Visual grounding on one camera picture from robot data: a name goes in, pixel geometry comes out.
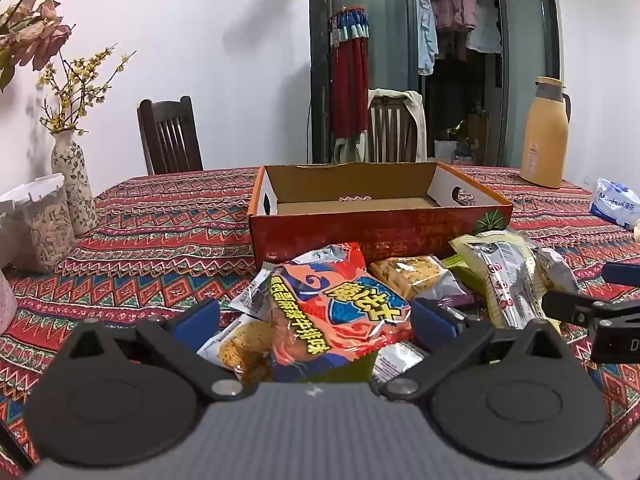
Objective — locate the light blue hanging shirt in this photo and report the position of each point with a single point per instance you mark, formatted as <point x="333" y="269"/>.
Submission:
<point x="426" y="35"/>

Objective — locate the red patterned tablecloth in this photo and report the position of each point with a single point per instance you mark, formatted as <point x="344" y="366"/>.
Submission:
<point x="150" y="240"/>

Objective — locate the pale rounded object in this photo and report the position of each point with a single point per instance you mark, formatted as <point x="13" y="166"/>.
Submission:
<point x="6" y="300"/>

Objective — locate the clear plastic storage container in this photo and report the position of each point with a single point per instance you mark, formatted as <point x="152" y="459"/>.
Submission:
<point x="45" y="230"/>

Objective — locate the orange cracker packet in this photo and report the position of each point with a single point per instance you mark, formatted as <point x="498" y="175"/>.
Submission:
<point x="410" y="275"/>

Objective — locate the pink artificial flowers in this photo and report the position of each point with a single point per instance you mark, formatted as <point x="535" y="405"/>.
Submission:
<point x="45" y="40"/>

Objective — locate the red hanging tassels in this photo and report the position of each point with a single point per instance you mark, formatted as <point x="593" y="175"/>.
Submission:
<point x="350" y="85"/>

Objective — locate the floral ceramic vase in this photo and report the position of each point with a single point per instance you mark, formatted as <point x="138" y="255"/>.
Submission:
<point x="75" y="185"/>

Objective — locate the white yellow chips packet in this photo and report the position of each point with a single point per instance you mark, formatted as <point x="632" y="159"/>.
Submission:
<point x="235" y="347"/>

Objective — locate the yellow flower branches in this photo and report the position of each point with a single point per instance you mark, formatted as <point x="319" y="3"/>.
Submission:
<point x="67" y="110"/>

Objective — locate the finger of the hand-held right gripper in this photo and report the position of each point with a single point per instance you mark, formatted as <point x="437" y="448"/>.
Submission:
<point x="570" y="305"/>
<point x="622" y="274"/>

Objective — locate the dark wooden chair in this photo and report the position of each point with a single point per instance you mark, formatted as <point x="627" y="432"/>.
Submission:
<point x="170" y="135"/>
<point x="395" y="130"/>

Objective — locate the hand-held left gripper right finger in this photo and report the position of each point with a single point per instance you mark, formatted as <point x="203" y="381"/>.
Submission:
<point x="430" y="322"/>

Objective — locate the large red snack packet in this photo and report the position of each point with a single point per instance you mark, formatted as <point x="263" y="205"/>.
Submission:
<point x="345" y="310"/>

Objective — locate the white hanging garment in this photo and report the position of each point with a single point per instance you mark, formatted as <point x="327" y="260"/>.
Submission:
<point x="485" y="35"/>

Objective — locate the yellow thermos jug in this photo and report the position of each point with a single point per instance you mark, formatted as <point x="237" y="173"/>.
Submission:
<point x="545" y="145"/>

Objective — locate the black framed glass door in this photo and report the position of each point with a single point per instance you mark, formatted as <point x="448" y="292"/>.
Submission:
<point x="390" y="35"/>

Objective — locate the orange red cardboard box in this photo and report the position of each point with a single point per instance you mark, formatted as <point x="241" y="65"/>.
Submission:
<point x="400" y="230"/>

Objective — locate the silver white snack packet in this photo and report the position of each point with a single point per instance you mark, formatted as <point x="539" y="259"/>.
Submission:
<point x="400" y="360"/>

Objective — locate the pink hanging garment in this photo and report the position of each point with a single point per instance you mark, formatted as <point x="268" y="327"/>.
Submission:
<point x="455" y="7"/>

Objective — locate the long cream snack packet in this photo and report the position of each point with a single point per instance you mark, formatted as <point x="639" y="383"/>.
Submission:
<point x="500" y="280"/>

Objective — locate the chair with beige cloth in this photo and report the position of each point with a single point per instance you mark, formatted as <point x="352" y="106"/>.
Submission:
<point x="415" y="110"/>

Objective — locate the blue white tissue pack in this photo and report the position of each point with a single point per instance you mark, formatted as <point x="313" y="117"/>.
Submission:
<point x="612" y="205"/>

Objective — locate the white plastic bucket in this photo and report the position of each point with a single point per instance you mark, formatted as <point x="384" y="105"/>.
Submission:
<point x="445" y="152"/>

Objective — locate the green snack packet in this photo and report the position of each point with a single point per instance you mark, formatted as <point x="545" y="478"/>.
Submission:
<point x="462" y="272"/>
<point x="350" y="372"/>

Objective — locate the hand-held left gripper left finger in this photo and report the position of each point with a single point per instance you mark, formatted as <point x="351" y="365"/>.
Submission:
<point x="200" y="317"/>

